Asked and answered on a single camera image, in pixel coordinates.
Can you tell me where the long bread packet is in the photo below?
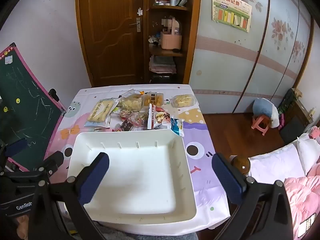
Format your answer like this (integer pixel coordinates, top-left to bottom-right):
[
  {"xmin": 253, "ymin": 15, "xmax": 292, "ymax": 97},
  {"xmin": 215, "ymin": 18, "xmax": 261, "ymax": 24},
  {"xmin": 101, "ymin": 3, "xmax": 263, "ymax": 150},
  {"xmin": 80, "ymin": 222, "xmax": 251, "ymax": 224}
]
[{"xmin": 84, "ymin": 97, "xmax": 120, "ymax": 128}]

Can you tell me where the green chalkboard pink frame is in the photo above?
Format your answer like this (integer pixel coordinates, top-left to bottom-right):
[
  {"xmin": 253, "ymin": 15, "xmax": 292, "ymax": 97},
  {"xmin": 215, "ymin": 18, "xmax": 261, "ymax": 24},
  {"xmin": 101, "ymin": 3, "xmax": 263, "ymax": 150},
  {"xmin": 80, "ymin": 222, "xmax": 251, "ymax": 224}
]
[{"xmin": 0, "ymin": 42, "xmax": 67, "ymax": 173}]

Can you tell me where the wooden bedside cabinet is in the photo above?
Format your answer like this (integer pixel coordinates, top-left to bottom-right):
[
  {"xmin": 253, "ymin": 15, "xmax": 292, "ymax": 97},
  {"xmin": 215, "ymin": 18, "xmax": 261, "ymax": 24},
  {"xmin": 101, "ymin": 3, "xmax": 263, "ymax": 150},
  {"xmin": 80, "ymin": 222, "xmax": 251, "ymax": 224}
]
[{"xmin": 291, "ymin": 97, "xmax": 315, "ymax": 133}]

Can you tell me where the dark brown white packet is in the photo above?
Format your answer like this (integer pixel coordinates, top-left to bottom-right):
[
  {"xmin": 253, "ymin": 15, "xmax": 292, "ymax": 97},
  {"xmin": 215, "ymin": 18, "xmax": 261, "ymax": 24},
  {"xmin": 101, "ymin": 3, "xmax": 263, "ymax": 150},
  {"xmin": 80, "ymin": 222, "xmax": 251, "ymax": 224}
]
[{"xmin": 114, "ymin": 119, "xmax": 135, "ymax": 132}]

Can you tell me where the wall poster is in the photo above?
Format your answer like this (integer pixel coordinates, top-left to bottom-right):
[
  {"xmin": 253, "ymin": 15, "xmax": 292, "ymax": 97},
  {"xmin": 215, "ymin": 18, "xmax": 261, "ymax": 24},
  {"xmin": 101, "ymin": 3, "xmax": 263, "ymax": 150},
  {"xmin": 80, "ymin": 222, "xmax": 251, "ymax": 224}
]
[{"xmin": 212, "ymin": 0, "xmax": 252, "ymax": 32}]

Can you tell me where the translucent packet of yellow balls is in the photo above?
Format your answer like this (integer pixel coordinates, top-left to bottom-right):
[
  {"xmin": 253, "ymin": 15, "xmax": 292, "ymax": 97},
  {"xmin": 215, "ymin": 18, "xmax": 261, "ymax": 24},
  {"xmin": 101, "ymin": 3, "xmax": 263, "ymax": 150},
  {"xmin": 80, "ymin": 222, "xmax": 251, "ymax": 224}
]
[{"xmin": 142, "ymin": 92, "xmax": 167, "ymax": 108}]

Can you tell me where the wooden shelf cabinet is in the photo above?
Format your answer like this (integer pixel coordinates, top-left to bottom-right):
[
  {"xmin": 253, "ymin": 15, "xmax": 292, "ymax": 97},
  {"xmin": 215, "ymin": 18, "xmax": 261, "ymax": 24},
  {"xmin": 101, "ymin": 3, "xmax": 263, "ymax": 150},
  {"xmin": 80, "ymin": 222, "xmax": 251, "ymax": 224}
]
[{"xmin": 144, "ymin": 0, "xmax": 202, "ymax": 84}]

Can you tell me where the floral sliding wardrobe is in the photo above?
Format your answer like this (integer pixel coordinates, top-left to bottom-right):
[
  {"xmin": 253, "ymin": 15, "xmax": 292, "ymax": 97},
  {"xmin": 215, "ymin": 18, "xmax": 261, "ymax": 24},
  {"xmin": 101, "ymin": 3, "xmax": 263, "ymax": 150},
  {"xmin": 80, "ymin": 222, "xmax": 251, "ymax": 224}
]
[{"xmin": 189, "ymin": 0, "xmax": 315, "ymax": 113}]

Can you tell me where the dark green box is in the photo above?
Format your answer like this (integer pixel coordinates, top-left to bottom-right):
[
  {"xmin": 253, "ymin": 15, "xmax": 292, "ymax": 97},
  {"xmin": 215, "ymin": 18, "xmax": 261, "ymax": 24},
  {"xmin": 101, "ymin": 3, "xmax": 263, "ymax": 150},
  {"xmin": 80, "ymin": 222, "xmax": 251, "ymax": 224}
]
[{"xmin": 277, "ymin": 89, "xmax": 297, "ymax": 115}]

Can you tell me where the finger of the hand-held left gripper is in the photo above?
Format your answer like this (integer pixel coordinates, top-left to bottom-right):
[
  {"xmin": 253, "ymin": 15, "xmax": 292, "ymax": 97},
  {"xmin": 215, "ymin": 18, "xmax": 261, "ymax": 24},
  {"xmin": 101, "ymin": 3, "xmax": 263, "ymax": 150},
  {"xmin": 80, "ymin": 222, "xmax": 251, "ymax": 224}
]
[
  {"xmin": 7, "ymin": 151, "xmax": 64, "ymax": 178},
  {"xmin": 0, "ymin": 137, "xmax": 28, "ymax": 173}
]

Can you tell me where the clear noodle cake packet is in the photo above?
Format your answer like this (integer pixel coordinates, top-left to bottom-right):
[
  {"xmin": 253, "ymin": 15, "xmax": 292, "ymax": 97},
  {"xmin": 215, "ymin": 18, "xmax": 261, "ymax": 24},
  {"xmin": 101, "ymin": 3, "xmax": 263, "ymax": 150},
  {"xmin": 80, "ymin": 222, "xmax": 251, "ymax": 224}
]
[
  {"xmin": 117, "ymin": 90, "xmax": 145, "ymax": 112},
  {"xmin": 170, "ymin": 94, "xmax": 197, "ymax": 108}
]

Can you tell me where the pink blanket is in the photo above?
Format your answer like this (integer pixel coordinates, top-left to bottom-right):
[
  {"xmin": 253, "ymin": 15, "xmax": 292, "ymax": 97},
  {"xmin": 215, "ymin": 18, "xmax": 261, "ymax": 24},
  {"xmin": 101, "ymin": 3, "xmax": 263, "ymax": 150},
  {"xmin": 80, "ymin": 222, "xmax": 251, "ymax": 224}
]
[{"xmin": 284, "ymin": 162, "xmax": 320, "ymax": 233}]

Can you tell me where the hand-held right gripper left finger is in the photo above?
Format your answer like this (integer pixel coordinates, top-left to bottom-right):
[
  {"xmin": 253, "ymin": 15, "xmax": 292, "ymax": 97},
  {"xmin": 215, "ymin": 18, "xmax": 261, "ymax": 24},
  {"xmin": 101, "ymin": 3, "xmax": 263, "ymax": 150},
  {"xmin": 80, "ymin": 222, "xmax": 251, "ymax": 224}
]
[{"xmin": 26, "ymin": 152, "xmax": 110, "ymax": 240}]

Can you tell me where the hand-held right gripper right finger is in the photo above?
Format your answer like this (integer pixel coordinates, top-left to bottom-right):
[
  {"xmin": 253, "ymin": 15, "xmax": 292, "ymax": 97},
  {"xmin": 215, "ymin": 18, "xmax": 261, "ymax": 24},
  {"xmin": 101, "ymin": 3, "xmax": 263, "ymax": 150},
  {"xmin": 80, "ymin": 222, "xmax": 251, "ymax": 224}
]
[{"xmin": 212, "ymin": 152, "xmax": 295, "ymax": 240}]

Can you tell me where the black bag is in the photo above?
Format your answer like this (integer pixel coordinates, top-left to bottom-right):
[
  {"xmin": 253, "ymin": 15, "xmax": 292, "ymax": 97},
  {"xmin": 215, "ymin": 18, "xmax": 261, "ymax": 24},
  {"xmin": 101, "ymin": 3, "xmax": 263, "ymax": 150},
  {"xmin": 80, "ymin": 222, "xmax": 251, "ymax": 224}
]
[{"xmin": 279, "ymin": 117, "xmax": 307, "ymax": 143}]

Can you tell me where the white bed sheet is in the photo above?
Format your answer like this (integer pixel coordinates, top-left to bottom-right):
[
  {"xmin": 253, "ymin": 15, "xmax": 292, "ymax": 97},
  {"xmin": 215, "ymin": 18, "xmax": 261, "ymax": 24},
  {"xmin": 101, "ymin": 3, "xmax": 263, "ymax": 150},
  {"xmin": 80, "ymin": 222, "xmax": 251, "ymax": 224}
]
[{"xmin": 249, "ymin": 144, "xmax": 305, "ymax": 183}]

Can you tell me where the printed cartoon tablecloth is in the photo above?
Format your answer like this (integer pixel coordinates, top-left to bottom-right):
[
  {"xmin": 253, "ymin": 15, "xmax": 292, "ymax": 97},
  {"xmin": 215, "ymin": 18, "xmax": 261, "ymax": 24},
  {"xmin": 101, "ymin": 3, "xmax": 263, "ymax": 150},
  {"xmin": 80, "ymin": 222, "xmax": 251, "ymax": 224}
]
[{"xmin": 47, "ymin": 84, "xmax": 232, "ymax": 230}]

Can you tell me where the brown wooden bed knob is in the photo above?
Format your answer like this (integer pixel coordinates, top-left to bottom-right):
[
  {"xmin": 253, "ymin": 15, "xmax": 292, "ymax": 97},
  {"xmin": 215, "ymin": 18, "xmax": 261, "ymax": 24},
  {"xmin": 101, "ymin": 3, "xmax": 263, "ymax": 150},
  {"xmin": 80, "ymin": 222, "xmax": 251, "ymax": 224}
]
[{"xmin": 230, "ymin": 156, "xmax": 251, "ymax": 177}]

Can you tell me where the pink plastic stool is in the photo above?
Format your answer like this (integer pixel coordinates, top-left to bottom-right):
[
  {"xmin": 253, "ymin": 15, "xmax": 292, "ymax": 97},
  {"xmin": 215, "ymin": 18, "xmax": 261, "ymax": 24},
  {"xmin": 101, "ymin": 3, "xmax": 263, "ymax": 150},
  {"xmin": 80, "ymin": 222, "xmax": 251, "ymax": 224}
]
[{"xmin": 252, "ymin": 115, "xmax": 272, "ymax": 135}]

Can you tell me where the stack of folded towels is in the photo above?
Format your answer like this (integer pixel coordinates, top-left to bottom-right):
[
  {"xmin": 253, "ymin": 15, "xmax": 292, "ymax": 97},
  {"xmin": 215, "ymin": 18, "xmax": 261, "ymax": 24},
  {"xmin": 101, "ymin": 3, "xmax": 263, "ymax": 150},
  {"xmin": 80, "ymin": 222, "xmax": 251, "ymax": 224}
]
[{"xmin": 149, "ymin": 55, "xmax": 177, "ymax": 73}]

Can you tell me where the mixed nuts packet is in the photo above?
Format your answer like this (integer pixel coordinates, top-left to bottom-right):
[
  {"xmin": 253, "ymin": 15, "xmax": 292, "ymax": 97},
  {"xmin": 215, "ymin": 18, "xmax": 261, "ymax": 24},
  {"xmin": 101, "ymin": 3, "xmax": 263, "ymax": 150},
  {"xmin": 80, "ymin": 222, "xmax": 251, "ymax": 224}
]
[{"xmin": 125, "ymin": 112, "xmax": 149, "ymax": 128}]

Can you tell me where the wooden door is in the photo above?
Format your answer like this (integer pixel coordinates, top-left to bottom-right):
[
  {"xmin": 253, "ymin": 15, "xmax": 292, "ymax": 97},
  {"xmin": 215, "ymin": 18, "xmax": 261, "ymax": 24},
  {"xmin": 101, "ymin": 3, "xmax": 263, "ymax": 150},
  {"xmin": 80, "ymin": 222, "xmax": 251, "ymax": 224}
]
[{"xmin": 76, "ymin": 0, "xmax": 148, "ymax": 87}]

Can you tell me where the black easel knob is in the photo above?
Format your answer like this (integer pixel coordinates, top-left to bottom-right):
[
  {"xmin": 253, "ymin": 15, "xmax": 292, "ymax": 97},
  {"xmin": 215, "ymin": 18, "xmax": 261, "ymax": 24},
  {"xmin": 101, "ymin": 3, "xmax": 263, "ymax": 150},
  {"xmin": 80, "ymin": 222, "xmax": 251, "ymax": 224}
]
[{"xmin": 49, "ymin": 89, "xmax": 60, "ymax": 103}]

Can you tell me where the blue white snack packet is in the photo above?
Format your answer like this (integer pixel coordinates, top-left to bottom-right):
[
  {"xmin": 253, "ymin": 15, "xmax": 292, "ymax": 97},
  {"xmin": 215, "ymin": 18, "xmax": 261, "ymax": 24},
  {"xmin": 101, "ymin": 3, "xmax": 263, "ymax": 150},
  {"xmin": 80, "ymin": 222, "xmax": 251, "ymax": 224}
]
[{"xmin": 170, "ymin": 118, "xmax": 185, "ymax": 137}]

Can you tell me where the black bin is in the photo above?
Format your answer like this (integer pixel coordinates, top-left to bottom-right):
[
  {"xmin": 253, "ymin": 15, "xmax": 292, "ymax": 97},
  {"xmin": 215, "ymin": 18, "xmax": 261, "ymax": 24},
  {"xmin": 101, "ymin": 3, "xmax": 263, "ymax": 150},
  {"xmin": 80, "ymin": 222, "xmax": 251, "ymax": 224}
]
[{"xmin": 150, "ymin": 73, "xmax": 175, "ymax": 84}]

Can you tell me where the white pillow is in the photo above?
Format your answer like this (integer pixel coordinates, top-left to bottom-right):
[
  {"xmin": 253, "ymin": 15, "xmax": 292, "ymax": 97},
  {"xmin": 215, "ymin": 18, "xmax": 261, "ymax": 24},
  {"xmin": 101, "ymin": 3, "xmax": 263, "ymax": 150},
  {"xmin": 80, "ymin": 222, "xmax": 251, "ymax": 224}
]
[{"xmin": 296, "ymin": 132, "xmax": 320, "ymax": 175}]

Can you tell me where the metal door handle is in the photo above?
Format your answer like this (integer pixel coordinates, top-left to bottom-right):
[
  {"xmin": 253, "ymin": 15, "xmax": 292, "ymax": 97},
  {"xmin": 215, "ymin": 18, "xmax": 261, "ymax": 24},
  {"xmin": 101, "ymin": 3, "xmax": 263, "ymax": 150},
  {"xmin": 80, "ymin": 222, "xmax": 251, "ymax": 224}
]
[{"xmin": 129, "ymin": 17, "xmax": 142, "ymax": 32}]

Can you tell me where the red white snack packet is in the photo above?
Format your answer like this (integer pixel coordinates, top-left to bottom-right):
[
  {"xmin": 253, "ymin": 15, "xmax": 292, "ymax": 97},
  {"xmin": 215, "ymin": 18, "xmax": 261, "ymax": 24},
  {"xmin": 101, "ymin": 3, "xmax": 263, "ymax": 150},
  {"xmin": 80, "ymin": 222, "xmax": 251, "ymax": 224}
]
[{"xmin": 147, "ymin": 104, "xmax": 173, "ymax": 130}]

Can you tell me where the blue white plush cushion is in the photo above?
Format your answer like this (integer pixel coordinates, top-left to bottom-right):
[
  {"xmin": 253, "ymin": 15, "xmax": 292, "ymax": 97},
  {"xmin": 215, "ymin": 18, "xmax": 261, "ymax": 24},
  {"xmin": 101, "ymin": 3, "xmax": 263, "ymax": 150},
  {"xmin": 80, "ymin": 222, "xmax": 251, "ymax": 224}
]
[{"xmin": 252, "ymin": 98, "xmax": 280, "ymax": 128}]

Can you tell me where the white plastic tray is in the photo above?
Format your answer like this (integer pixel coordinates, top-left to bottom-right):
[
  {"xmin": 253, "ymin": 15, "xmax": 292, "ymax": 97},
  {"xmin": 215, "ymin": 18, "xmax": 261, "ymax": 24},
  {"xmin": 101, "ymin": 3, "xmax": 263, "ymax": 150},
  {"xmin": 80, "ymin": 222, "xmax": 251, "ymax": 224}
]
[{"xmin": 64, "ymin": 128, "xmax": 198, "ymax": 224}]

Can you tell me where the pink basket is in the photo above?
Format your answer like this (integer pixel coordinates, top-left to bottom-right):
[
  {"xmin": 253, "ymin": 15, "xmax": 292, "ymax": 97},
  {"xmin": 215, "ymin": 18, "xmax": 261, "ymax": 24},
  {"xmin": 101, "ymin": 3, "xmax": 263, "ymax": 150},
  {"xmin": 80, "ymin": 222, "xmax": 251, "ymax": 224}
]
[{"xmin": 160, "ymin": 19, "xmax": 182, "ymax": 50}]

